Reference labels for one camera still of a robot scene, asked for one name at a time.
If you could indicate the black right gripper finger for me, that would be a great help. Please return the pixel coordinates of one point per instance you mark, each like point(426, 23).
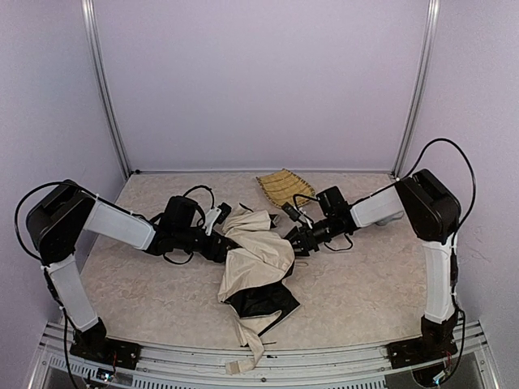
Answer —
point(294, 235)
point(300, 251)

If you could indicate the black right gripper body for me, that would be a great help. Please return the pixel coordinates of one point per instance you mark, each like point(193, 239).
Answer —
point(302, 239)

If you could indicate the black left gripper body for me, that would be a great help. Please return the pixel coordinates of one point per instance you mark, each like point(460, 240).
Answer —
point(226, 250)

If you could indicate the beige folding umbrella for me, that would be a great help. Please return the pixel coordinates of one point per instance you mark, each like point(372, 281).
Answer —
point(253, 282)

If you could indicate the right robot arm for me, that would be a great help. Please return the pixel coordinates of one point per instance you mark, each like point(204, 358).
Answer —
point(434, 214)

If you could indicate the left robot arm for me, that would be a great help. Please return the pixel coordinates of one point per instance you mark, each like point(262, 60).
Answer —
point(69, 215)

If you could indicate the woven bamboo tray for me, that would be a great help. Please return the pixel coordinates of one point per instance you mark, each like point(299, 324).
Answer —
point(279, 187)

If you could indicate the light blue ceramic mug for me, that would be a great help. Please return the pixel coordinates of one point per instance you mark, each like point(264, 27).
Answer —
point(389, 219)

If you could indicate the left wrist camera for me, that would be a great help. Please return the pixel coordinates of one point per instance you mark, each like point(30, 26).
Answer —
point(216, 215)

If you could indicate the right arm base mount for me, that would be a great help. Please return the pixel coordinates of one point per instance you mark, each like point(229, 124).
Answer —
point(427, 347)

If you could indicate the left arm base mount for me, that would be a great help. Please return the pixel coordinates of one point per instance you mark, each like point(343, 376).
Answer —
point(96, 346)

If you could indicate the aluminium front rail frame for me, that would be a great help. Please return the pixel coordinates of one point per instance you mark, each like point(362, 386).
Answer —
point(166, 366)

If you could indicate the right aluminium corner post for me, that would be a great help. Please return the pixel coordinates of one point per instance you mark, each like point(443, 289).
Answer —
point(428, 40)

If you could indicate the aluminium corner post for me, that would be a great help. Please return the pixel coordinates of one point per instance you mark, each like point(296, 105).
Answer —
point(428, 40)
point(90, 23)

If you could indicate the left aluminium corner post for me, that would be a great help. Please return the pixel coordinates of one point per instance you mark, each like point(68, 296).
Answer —
point(90, 23)

